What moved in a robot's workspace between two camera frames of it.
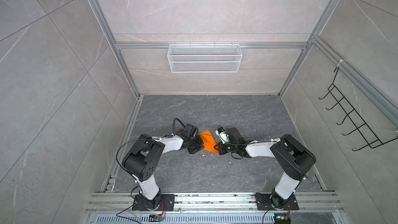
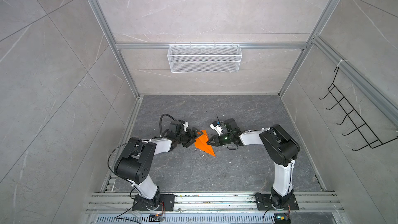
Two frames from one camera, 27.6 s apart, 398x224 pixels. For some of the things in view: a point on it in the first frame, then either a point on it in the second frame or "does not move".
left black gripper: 201,145 -> 192,137
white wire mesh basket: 204,58 does not move
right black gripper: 220,148 -> 216,140
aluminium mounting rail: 122,201 does not move
